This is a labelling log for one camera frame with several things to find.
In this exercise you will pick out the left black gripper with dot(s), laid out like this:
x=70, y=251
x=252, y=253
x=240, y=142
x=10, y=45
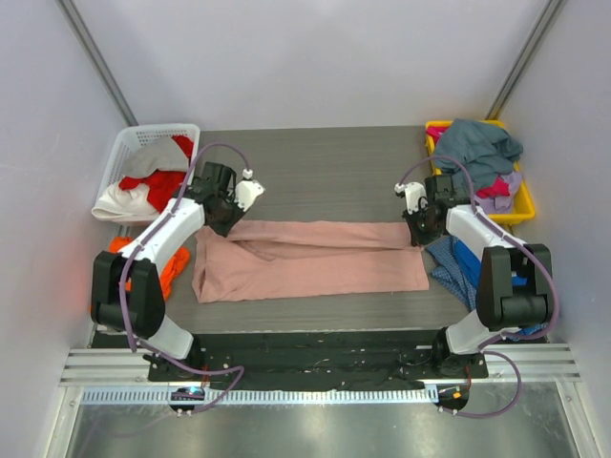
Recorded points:
x=224, y=219

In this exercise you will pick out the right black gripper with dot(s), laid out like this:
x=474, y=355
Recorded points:
x=422, y=229

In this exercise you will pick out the pink printed t shirt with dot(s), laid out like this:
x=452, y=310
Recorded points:
x=264, y=260

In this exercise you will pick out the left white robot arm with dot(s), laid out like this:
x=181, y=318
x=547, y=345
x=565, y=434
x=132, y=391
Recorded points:
x=127, y=294

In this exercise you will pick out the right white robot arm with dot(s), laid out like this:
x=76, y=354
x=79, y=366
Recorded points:
x=515, y=288

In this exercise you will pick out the blue checkered shirt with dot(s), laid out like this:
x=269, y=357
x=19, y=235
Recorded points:
x=445, y=271

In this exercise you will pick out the blue folded t shirt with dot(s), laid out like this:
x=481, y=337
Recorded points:
x=470, y=267

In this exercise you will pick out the orange folded t shirt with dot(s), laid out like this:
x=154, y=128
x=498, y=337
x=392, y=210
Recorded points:
x=172, y=269

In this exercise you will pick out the red cloth in basket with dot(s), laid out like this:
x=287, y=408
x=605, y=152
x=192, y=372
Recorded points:
x=162, y=184

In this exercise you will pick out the lilac cloth in bin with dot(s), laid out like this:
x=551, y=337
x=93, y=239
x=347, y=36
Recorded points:
x=498, y=199

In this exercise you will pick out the magenta cloth in bin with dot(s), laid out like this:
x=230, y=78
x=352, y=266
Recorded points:
x=494, y=188

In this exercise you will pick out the grey cloth in basket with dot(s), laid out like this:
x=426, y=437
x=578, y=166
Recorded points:
x=163, y=154

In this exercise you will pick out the white cloth in basket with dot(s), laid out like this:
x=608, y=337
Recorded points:
x=125, y=206

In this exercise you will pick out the yellow plastic bin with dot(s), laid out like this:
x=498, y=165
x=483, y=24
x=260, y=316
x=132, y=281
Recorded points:
x=520, y=206

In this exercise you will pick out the white plastic basket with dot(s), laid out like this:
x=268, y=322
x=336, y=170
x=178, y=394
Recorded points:
x=131, y=139

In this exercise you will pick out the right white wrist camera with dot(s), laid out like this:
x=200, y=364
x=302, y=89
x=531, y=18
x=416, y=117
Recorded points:
x=412, y=193

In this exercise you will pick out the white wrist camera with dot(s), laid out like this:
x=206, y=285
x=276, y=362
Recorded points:
x=412, y=193
x=247, y=191

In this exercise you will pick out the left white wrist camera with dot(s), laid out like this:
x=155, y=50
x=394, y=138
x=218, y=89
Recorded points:
x=247, y=191

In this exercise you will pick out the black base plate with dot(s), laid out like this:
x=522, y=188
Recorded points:
x=324, y=361

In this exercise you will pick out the white slotted cable duct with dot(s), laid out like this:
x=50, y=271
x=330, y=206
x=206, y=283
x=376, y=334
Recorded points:
x=184, y=396

